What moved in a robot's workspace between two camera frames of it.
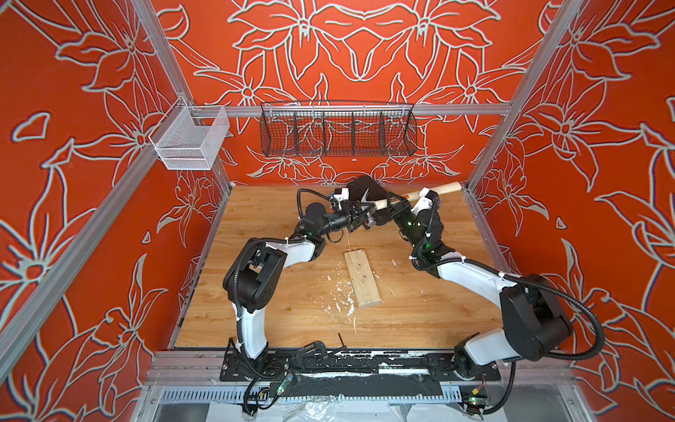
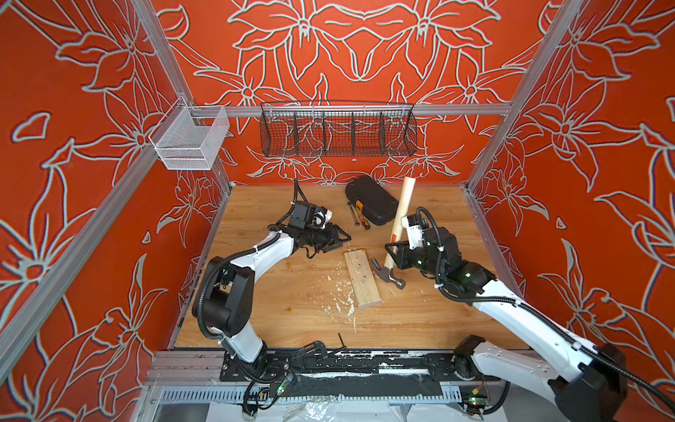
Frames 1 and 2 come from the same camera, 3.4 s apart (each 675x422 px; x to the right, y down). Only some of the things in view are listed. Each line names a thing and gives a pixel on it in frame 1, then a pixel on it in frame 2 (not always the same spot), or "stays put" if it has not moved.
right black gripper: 396,208 to 410,255
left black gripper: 351,220 to 332,236
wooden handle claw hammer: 409,197 to 405,199
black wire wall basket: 337,129 stays put
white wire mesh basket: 189,138 stays put
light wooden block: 366,289 stays put
